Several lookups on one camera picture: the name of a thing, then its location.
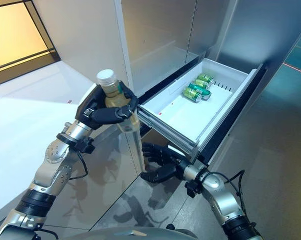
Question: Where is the lime green drink can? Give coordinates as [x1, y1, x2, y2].
[182, 87, 203, 103]

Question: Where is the stainless steel fridge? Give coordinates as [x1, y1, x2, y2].
[120, 0, 301, 161]

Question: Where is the tea bottle with white cap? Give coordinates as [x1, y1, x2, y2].
[96, 69, 141, 134]

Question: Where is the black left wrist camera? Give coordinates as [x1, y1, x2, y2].
[75, 136, 95, 154]

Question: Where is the white fridge drawer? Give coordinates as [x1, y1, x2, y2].
[137, 57, 268, 166]

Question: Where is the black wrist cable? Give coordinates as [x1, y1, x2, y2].
[67, 149, 89, 180]
[221, 169, 257, 233]

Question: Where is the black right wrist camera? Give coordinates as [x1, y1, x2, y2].
[184, 181, 200, 199]

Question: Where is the white vertical cabinet panel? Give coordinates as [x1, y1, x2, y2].
[113, 0, 135, 96]

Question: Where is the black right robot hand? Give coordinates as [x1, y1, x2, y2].
[140, 141, 186, 185]

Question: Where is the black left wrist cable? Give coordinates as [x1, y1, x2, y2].
[67, 149, 89, 180]

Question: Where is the grey robot torso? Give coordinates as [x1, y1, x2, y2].
[65, 225, 199, 240]

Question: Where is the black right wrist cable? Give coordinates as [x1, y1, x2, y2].
[221, 169, 257, 233]

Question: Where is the black framed glass partition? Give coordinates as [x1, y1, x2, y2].
[0, 0, 61, 89]

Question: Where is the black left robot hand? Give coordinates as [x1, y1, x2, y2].
[75, 83, 139, 131]

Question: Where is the dark green drink can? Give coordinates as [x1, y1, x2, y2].
[187, 83, 212, 101]

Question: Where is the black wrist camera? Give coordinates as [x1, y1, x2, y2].
[184, 181, 200, 199]
[75, 136, 95, 154]

